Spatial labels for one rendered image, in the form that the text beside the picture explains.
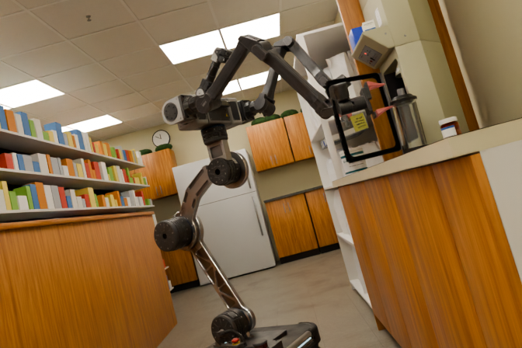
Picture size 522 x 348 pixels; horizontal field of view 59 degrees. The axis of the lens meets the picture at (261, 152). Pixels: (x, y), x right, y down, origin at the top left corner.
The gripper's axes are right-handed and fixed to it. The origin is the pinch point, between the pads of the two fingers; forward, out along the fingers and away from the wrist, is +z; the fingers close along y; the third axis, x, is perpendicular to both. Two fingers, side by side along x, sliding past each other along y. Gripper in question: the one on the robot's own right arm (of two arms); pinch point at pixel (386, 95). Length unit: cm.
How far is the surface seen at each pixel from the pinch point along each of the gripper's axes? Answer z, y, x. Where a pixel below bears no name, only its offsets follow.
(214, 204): -152, 38, 495
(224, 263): -158, -48, 503
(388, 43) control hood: 10.1, 23.8, 7.0
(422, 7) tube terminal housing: 32, 39, 15
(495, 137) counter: -9, -37, -92
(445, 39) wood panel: 50, 32, 44
